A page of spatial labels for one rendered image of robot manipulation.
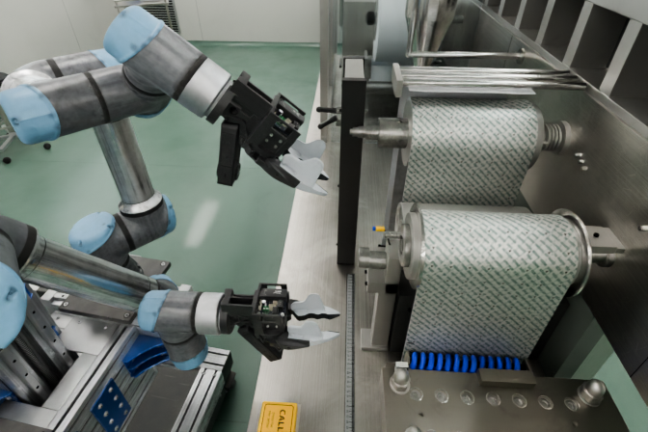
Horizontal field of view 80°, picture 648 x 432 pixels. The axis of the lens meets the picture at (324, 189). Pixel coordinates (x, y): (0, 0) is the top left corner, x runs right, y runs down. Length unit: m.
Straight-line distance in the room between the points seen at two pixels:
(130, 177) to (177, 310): 0.46
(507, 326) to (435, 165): 0.32
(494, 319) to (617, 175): 0.31
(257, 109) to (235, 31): 5.86
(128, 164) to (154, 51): 0.58
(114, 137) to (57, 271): 0.40
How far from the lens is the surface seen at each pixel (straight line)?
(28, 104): 0.62
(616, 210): 0.79
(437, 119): 0.78
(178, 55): 0.55
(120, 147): 1.07
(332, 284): 1.07
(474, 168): 0.83
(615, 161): 0.80
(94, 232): 1.16
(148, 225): 1.18
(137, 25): 0.56
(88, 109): 0.62
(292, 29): 6.22
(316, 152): 0.63
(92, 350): 1.33
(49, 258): 0.78
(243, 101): 0.55
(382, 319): 0.88
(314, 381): 0.92
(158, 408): 1.77
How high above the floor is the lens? 1.72
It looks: 36 degrees down
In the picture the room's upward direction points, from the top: straight up
